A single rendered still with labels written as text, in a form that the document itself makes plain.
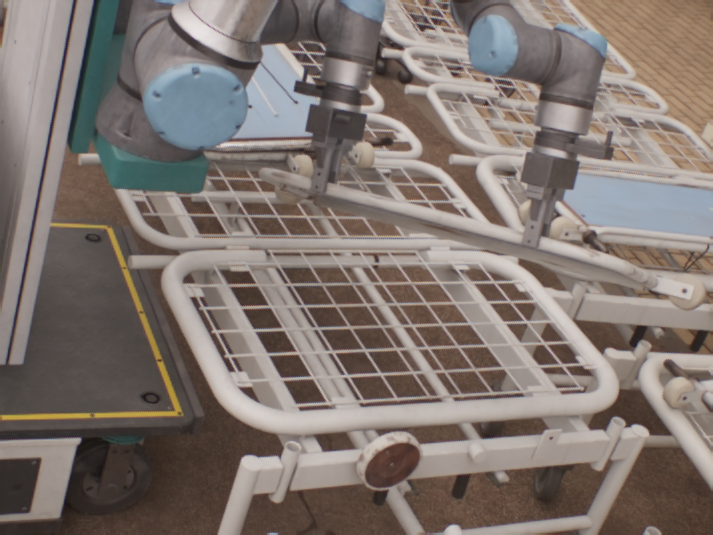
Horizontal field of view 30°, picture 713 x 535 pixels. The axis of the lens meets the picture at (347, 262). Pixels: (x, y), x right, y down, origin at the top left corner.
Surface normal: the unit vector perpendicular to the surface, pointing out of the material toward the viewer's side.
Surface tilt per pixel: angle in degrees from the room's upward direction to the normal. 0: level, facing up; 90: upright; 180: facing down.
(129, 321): 0
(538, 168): 73
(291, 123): 4
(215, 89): 95
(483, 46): 87
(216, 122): 95
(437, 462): 90
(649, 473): 0
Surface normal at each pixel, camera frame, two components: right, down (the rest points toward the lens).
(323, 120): -0.48, 0.02
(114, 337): 0.28, -0.82
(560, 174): 0.85, 0.24
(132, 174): 0.35, 0.58
